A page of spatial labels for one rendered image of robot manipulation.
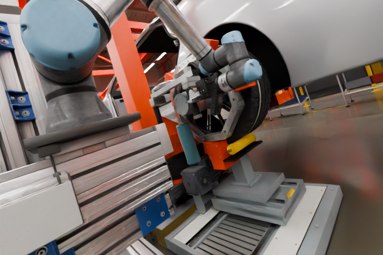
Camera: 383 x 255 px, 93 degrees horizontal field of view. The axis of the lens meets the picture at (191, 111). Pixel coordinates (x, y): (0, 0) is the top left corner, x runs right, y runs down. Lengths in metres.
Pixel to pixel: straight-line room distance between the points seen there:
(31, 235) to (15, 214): 0.04
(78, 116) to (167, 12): 0.48
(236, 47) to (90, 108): 0.49
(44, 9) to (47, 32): 0.04
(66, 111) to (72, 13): 0.20
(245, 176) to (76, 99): 1.09
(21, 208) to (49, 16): 0.29
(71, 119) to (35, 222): 0.21
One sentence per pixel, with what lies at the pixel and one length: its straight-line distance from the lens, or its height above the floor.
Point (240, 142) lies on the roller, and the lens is 1.14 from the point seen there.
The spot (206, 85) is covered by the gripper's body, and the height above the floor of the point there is 0.87.
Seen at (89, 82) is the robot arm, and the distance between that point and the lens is 0.53.
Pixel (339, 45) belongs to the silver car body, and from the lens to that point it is 1.11.
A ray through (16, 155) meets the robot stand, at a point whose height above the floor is 0.81.
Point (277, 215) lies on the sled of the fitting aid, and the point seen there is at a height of 0.14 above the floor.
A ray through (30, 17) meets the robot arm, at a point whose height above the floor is 0.99.
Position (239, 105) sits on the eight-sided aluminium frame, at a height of 0.74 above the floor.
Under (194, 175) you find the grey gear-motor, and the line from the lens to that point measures 1.31.
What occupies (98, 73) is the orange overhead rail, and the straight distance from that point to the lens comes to 7.50.
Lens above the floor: 0.77
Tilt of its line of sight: 2 degrees up
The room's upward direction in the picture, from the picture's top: 18 degrees counter-clockwise
